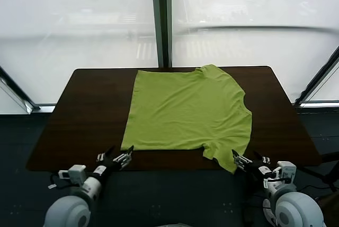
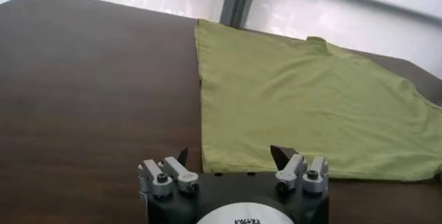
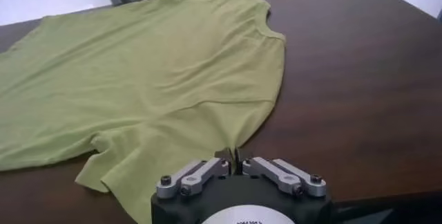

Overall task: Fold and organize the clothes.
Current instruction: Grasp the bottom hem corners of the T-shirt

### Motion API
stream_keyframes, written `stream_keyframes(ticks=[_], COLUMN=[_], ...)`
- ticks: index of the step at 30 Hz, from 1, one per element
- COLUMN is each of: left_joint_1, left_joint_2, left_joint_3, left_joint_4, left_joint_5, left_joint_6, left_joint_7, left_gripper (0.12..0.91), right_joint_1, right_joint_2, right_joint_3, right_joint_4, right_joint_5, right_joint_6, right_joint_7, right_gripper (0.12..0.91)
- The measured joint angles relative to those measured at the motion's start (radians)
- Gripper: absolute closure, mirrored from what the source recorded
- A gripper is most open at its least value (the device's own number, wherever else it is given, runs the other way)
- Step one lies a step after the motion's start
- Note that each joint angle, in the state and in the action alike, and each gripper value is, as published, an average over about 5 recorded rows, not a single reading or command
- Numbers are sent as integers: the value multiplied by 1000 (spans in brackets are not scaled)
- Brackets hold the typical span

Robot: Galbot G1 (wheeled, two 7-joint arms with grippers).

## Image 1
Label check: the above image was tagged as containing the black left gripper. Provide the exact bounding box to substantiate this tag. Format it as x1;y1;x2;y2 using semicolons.
92;145;135;182

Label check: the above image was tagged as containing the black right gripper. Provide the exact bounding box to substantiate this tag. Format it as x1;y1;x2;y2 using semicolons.
231;149;272;182

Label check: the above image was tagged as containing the lime green t-shirt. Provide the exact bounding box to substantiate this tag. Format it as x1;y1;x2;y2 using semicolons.
120;64;253;176

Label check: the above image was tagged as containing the dark brown trouser leg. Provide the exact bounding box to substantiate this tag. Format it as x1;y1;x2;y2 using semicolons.
316;191;339;227

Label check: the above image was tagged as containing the dark vertical window mullion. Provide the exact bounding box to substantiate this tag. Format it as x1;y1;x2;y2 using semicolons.
150;0;173;68

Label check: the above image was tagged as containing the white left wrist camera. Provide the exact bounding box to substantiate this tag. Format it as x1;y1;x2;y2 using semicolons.
58;164;87;185

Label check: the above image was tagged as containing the slanted metal window frame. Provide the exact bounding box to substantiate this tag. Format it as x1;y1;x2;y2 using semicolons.
294;49;339;109
0;65;41;115

